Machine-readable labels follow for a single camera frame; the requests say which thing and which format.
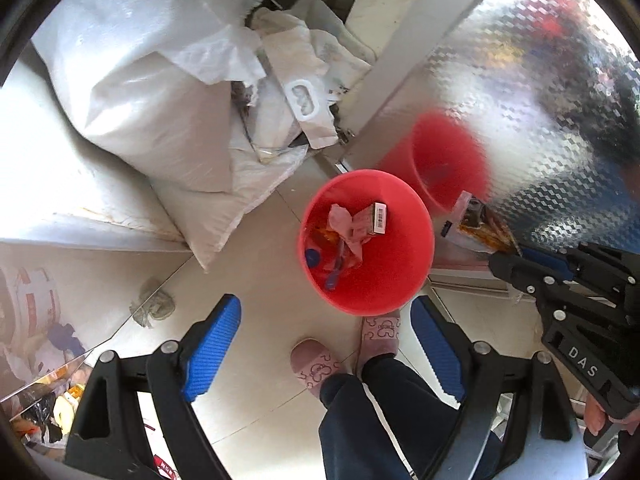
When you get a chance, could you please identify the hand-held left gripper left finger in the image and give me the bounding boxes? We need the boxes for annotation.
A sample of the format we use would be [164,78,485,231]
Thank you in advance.
[64,293,243,480]

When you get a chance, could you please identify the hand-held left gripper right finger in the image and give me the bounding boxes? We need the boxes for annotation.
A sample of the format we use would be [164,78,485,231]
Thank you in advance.
[410,299,582,480]

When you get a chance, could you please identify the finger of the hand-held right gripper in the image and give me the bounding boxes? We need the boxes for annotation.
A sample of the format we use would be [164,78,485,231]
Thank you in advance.
[519,241,632,287]
[488,251,558,303]

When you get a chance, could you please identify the yellow seasoning packet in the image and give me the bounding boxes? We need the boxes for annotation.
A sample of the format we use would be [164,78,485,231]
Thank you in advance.
[440,191,518,256]

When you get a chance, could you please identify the red plastic bucket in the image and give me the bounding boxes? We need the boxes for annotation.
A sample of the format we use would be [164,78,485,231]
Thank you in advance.
[298,170,435,317]

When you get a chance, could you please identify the pink blue packet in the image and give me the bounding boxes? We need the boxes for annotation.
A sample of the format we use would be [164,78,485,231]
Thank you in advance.
[322,250,361,292]

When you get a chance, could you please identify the green white medicine box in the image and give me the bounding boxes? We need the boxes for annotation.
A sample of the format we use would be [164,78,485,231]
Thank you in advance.
[369,201,391,236]

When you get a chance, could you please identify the person's right hand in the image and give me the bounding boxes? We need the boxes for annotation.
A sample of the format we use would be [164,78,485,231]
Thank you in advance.
[583,396,610,437]

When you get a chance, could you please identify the pink slipper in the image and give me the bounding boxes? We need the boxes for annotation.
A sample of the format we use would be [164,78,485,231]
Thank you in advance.
[357,310,402,376]
[290,339,346,403]

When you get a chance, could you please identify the crumpled grey wad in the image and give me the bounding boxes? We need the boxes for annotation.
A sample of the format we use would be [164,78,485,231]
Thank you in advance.
[130,277,176,330]

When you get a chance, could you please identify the dark blue trousers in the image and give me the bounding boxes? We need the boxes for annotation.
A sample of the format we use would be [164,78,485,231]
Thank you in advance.
[319,352,503,480]

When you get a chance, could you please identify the metal cabinet panel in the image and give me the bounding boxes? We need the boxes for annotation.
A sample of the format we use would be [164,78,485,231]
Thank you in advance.
[345,0,640,281]

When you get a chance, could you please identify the white woven sack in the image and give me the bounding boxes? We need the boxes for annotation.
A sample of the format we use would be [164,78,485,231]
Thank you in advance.
[30,0,308,273]

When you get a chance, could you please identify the white plastic bag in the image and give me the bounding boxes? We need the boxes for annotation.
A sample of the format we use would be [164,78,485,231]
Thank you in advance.
[247,7,376,151]

